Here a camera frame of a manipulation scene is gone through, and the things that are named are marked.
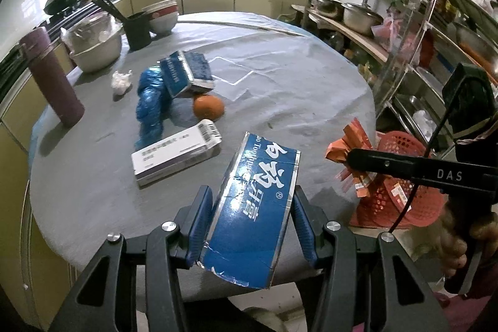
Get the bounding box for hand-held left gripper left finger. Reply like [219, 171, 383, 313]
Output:
[58, 185, 214, 332]

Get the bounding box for metal shelf rack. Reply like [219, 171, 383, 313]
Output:
[309, 0, 498, 148]

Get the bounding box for blue toothpaste box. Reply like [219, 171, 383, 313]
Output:
[195, 131, 302, 292]

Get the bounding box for black utensil cup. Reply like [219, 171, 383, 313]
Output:
[122, 12, 152, 50]

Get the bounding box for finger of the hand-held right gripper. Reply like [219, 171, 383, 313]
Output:
[346, 148, 425, 181]

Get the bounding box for small steel pot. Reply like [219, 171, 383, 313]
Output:
[316, 0, 343, 18]

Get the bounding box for orange-red wrappers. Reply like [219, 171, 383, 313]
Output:
[326, 118, 384, 198]

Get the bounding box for large steel pot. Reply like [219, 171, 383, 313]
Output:
[341, 2, 384, 36]

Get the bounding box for orange fruit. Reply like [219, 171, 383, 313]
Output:
[193, 94, 225, 121]

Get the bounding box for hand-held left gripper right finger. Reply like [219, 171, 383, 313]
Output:
[292, 186, 448, 332]

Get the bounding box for stack of red-white bowls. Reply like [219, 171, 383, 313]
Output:
[141, 0, 180, 36]

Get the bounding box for small blue box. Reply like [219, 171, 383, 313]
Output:
[157, 50, 216, 99]

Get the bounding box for red plastic basket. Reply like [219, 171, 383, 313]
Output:
[348, 130, 448, 227]

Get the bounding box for purple thermos bottle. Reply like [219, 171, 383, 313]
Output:
[19, 26, 85, 128]

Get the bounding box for grey tablecloth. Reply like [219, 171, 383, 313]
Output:
[29, 11, 376, 302]

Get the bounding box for steel bowl with plastic wrap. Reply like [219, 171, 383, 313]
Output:
[60, 12, 124, 74]

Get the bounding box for black cable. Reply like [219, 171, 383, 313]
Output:
[388, 73, 465, 232]

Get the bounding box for white tissue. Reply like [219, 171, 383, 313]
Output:
[111, 70, 134, 96]

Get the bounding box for blue plastic bag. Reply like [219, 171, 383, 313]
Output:
[134, 68, 172, 152]

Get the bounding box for person's right hand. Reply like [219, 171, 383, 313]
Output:
[439, 204, 469, 278]

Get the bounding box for white medicine box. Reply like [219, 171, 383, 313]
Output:
[131, 119, 222, 188]

